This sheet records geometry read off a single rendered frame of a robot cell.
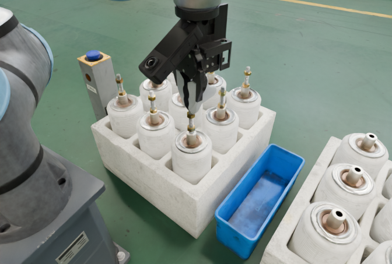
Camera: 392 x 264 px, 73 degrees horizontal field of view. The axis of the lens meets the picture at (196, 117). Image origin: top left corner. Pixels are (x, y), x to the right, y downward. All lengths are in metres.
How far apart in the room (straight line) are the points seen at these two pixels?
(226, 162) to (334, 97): 0.77
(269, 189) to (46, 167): 0.62
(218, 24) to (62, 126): 0.82
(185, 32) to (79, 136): 0.73
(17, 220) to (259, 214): 0.58
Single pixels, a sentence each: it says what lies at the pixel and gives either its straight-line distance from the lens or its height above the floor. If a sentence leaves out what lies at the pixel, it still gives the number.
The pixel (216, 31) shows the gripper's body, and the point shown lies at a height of 0.51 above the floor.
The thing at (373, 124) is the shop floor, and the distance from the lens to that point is 1.25.
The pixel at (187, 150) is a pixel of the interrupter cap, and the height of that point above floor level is 0.25.
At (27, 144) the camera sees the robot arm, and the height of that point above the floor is 0.43.
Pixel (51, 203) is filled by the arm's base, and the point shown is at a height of 0.33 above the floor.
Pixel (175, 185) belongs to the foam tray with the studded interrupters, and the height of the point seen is 0.18.
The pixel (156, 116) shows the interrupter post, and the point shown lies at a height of 0.27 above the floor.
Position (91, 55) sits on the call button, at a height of 0.33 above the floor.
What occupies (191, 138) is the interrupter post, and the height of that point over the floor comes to 0.27.
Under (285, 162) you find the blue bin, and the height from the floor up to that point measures 0.08.
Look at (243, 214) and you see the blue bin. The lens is 0.80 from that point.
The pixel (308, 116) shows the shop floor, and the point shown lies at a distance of 1.17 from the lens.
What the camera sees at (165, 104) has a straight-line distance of 0.80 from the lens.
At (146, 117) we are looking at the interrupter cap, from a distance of 0.69.
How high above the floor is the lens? 0.69
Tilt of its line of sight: 40 degrees down
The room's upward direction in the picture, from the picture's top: straight up
